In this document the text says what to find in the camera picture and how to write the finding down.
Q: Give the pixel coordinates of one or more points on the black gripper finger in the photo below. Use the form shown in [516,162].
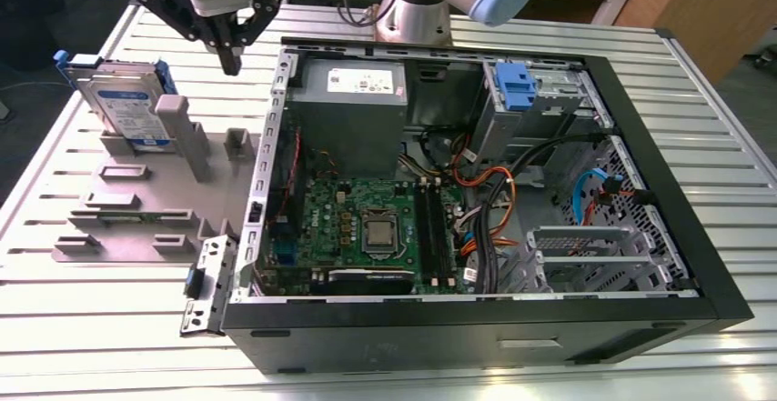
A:
[264,10]
[182,14]

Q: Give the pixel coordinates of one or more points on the hard disk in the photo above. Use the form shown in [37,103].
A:
[125,110]

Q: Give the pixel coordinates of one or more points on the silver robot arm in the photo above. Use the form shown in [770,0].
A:
[413,19]

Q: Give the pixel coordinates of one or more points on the silver disk bay cage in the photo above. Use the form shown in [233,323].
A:
[599,259]

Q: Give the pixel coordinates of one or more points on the grey power supply unit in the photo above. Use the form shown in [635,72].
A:
[346,123]

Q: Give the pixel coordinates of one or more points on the grey parts rack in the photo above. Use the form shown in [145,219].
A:
[158,201]

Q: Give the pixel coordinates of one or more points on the green motherboard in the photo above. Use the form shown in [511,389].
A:
[330,201]

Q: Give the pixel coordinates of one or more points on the blue plastic bay latch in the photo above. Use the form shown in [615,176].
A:
[515,87]

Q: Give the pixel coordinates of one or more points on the green RAM stick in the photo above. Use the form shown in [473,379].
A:
[130,217]

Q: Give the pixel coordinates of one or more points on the silver optical drive bay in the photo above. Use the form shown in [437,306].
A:
[504,123]

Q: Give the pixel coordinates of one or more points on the silver CPU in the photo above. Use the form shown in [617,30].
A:
[380,233]

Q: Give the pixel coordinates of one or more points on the black RAM slot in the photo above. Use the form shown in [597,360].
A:
[427,233]
[441,233]

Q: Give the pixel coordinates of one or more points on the CPU socket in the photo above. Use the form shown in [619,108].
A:
[381,252]

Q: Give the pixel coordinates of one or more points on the black graphics card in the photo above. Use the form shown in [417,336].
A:
[365,280]

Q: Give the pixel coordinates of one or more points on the black PC case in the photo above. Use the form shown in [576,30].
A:
[425,342]

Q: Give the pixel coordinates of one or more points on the silver expansion slot bracket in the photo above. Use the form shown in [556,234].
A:
[210,255]

